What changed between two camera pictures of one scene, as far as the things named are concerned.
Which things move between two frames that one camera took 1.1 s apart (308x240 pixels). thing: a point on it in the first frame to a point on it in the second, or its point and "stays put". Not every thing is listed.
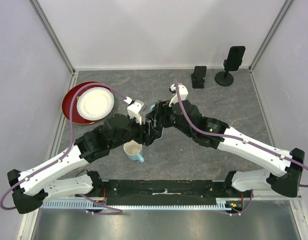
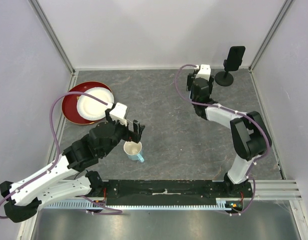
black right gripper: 163,108 to 190,77
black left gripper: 148,138 to 134,136
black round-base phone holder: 224,78 stays put
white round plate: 95,103 stays put
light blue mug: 133,150 stays put
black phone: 234,59 stays put
